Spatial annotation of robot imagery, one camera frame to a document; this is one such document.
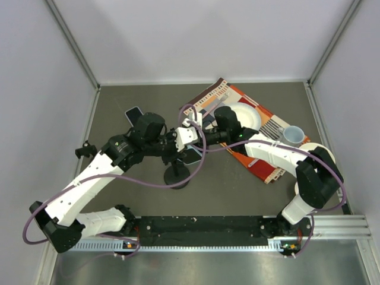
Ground purple cable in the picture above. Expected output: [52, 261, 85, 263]
[178, 103, 348, 213]
[23, 118, 207, 246]

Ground white bowl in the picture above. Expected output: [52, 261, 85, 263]
[298, 142, 337, 164]

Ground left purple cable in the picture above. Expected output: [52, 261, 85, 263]
[23, 118, 207, 246]

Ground pink handled knife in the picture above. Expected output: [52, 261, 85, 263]
[248, 159, 259, 168]

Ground pink handled fork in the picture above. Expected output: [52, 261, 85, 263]
[203, 92, 229, 117]

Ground white paper plate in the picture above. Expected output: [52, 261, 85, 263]
[228, 102, 261, 131]

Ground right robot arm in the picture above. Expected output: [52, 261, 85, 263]
[205, 106, 344, 235]

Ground purple case phone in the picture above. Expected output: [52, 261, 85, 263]
[124, 106, 144, 126]

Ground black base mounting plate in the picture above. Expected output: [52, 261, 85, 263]
[133, 216, 278, 246]

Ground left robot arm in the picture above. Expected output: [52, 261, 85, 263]
[29, 113, 185, 253]

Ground colourful patterned cloth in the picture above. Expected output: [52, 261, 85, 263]
[179, 77, 311, 185]

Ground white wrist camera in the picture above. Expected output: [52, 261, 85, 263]
[181, 111, 203, 128]
[175, 126, 198, 153]

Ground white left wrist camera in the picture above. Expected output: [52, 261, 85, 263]
[175, 126, 198, 153]

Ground blue case phone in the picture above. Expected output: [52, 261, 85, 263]
[182, 145, 202, 165]

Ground black phone stand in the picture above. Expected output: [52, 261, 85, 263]
[164, 160, 191, 185]
[75, 140, 98, 159]

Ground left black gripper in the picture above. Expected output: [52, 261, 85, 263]
[144, 127, 187, 164]

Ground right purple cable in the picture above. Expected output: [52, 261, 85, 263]
[178, 103, 348, 213]

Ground light blue mug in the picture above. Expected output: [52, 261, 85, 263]
[278, 125, 305, 147]

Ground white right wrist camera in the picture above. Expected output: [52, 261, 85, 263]
[181, 111, 203, 128]

